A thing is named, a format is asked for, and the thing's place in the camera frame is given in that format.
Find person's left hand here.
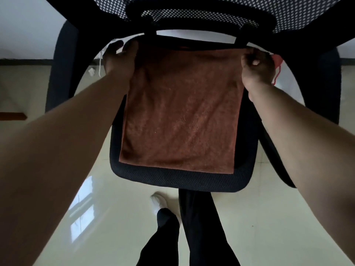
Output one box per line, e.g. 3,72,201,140
103,40,139,81

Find person's right hand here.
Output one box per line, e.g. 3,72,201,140
241,48,277,93

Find person's left forearm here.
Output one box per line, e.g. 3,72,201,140
0,72,131,266

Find red cord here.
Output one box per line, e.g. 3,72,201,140
270,54,285,86

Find white cable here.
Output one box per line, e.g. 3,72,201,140
98,50,105,77

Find brown towel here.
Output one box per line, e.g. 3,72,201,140
119,46,249,174

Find black mesh office chair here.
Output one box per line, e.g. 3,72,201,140
43,0,355,193

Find person's leg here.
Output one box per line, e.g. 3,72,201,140
136,208,181,266
179,189,241,266

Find person's white shoe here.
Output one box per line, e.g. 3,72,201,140
151,192,169,215

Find person's left leg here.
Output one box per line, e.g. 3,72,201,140
136,208,181,266

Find person's right leg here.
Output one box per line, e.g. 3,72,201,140
179,189,241,266

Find person's right forearm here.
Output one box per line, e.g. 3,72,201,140
248,82,355,264

